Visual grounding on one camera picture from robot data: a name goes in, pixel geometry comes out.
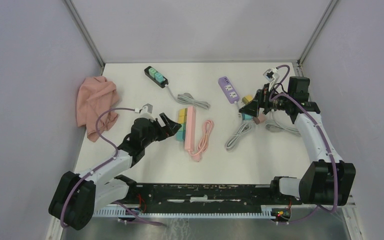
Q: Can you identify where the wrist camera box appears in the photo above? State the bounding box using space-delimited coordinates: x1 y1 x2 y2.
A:
263 67 279 90
134 103 155 121

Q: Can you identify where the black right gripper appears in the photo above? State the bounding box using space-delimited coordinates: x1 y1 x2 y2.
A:
239 83 293 118

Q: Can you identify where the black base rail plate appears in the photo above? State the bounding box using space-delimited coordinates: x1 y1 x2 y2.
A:
121 183 302 214

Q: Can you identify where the teal charger on far strip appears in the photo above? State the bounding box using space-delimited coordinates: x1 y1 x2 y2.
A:
148 67 158 78

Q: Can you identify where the teal usb charger plug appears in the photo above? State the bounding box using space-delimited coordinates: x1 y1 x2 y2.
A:
241 113 253 121

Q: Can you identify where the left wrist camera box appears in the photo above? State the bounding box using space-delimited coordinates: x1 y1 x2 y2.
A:
134 103 155 121

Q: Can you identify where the pink cloth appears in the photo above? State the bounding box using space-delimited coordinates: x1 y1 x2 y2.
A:
76 76 120 142

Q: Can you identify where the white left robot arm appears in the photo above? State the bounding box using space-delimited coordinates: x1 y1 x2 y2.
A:
48 113 182 230

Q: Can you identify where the grey cable of far strip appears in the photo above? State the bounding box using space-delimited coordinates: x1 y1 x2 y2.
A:
165 84 211 111

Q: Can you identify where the green charger on pink strip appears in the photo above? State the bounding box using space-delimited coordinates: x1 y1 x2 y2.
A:
178 119 187 132

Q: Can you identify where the black power strip far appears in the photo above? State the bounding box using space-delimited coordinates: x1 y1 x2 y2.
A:
144 66 169 89

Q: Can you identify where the grey cable of black strip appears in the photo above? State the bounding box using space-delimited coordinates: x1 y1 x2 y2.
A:
264 110 302 137

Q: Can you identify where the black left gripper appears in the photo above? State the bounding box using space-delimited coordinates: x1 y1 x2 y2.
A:
142 112 182 148

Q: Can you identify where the yellow usb charger plug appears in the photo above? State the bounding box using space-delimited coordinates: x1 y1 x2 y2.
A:
241 95 254 105

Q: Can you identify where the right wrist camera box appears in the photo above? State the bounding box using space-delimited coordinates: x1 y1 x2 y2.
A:
263 67 279 90

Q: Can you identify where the purple power strip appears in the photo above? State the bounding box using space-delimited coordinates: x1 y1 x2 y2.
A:
218 76 240 104

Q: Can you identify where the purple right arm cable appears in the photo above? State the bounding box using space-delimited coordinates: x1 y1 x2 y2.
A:
268 64 339 226

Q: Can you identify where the grey cable of purple strip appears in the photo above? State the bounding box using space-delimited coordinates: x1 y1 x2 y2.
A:
224 101 256 153

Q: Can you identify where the pink power strip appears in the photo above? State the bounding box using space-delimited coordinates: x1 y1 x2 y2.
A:
184 106 196 152

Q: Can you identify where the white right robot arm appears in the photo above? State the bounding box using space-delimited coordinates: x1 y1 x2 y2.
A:
238 76 356 207

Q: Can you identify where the teal charger on pink strip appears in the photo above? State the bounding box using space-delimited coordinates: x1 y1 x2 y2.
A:
175 130 186 142

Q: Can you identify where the white slotted cable duct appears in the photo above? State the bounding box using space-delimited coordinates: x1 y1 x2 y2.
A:
92 205 292 220

